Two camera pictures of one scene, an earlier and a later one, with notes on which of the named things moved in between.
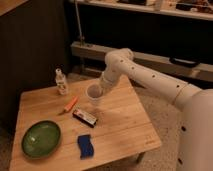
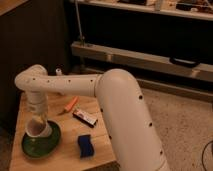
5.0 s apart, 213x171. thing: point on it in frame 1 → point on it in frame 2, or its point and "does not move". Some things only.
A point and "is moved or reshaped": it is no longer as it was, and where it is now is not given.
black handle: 187,63 does not move
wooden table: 92,125 does not move
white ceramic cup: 94,94 is moved or reshaped
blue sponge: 86,146 does not move
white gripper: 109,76 → 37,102
